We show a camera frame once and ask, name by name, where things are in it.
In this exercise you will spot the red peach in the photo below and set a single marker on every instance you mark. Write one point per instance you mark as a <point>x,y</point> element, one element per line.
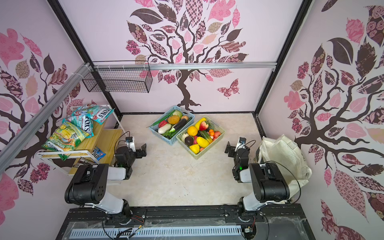
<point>217,134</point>

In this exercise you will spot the cream pear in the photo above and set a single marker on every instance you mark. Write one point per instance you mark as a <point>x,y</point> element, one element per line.
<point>184,136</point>

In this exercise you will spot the green yellow snack bag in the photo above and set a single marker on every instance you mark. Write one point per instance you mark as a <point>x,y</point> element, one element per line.
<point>67,137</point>

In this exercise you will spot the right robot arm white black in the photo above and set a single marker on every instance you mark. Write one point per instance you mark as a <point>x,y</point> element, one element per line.
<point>268,184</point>

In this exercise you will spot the green papaya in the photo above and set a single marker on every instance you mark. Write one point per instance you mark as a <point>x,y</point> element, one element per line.
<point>206,135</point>

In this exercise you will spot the purple eggplant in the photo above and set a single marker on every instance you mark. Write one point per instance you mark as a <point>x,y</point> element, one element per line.
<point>179,125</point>

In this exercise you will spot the white radish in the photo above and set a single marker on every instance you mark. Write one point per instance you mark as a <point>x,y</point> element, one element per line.
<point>164,128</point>

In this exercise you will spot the white slotted cable duct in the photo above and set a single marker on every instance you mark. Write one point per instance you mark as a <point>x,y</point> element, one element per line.
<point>157,233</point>

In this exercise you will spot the Fox's candy bag upper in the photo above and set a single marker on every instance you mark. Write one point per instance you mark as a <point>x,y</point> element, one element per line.
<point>97,113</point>

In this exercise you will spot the yellow lemon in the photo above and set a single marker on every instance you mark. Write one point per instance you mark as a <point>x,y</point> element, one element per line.
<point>202,142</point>

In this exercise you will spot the Fox's candy bag lower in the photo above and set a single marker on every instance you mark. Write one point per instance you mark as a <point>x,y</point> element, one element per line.
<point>83,122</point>

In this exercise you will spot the dark purple mangosteen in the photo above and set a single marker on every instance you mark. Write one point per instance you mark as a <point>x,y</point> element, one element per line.
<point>189,141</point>

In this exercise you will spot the long green chili pepper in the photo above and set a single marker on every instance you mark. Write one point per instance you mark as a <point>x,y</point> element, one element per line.
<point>163,118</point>

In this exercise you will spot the blue plastic basket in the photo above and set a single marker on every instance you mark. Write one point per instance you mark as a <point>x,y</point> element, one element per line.
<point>170,138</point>

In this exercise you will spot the fox's candy bag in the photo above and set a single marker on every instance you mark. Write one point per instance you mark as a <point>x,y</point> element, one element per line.
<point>97,113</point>
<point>83,122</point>

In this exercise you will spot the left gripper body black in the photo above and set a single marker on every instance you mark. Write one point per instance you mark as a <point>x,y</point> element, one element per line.
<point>139,151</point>

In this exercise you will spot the red yellow apple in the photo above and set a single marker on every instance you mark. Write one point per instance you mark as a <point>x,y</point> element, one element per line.
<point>203,126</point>

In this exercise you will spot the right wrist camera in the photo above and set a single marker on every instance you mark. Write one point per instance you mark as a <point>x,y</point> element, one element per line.
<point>241,143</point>

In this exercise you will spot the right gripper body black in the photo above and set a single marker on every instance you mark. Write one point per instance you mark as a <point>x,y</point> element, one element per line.
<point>231,149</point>

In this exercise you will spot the blue snack packet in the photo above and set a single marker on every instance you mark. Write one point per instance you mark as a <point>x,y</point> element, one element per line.
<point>98,153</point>

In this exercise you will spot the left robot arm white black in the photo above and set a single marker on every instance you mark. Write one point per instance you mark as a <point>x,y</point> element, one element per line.
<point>88,186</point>

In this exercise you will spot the cream canvas grocery tote bag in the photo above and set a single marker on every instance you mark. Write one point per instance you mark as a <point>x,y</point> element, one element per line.
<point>289,158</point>

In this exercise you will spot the red bell pepper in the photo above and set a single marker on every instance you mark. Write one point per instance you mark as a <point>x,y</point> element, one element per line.
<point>162,123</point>

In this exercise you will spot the wrinkled yellow orange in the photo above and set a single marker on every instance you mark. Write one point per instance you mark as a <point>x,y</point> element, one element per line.
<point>192,131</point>

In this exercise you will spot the white wooden shelf rack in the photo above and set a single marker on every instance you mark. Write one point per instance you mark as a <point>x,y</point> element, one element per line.
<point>104,139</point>

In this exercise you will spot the yellow corn cob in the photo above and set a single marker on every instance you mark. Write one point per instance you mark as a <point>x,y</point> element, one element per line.
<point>198,124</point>

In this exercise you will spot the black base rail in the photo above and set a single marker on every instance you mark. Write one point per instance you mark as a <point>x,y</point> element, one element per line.
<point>286,222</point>

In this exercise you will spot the yellow bell pepper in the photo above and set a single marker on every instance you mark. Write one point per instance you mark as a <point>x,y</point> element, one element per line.
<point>195,148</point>

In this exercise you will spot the black wire wall basket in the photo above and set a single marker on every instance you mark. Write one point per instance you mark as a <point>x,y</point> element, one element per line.
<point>119,77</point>

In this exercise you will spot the green cabbage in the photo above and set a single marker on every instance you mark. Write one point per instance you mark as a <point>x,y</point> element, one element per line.
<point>178,113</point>

